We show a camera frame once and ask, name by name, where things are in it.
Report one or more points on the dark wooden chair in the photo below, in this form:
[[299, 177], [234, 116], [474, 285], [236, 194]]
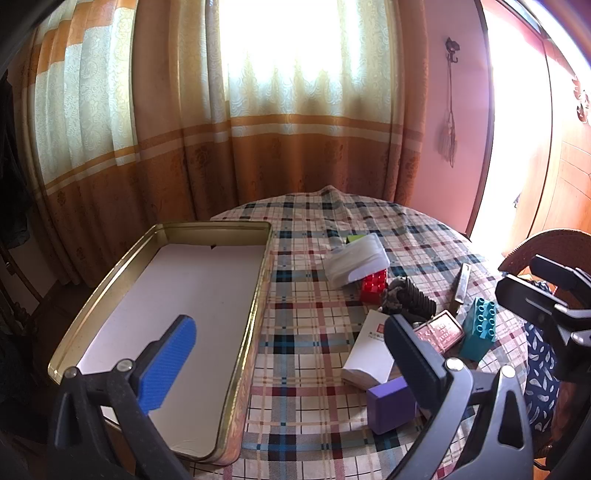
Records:
[[18, 286]]

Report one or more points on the plaid tablecloth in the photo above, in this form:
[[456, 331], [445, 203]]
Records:
[[314, 323]]

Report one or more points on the metal wall hook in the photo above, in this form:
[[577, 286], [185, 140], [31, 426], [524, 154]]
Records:
[[453, 48]]

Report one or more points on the narrow patterned carton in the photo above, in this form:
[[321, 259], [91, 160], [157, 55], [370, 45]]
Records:
[[461, 286]]

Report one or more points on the blue feather print cloth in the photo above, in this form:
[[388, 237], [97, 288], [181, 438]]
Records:
[[540, 378]]

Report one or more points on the purple cube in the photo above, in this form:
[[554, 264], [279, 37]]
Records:
[[390, 406]]

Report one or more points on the small pinkish embossed box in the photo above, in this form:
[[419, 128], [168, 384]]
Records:
[[438, 332]]

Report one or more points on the green toy block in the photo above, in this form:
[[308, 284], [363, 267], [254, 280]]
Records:
[[354, 239]]

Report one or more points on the wooden door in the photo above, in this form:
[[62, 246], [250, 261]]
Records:
[[568, 161]]

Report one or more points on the teal toy block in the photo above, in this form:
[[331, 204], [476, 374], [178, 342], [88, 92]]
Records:
[[475, 337]]

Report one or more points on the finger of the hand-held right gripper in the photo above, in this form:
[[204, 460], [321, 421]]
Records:
[[531, 300], [563, 277]]

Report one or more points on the black spring hand exerciser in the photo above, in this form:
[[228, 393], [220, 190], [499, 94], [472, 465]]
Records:
[[415, 297]]

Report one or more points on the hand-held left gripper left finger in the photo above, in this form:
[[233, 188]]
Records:
[[171, 364]]

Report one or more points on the carved door ornament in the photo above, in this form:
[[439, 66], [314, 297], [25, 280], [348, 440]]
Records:
[[584, 101]]

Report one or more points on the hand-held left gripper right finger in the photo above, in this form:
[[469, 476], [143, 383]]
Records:
[[415, 364]]

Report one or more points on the red toy block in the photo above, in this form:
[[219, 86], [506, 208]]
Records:
[[373, 286]]

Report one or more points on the white paper box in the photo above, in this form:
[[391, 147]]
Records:
[[369, 350]]

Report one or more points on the gold tin box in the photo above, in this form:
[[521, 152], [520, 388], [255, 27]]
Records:
[[207, 286]]

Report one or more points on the clear plastic box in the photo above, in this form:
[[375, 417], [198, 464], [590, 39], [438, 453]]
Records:
[[355, 261]]

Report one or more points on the orange and cream curtain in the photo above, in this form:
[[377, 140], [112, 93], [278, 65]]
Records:
[[277, 161]]

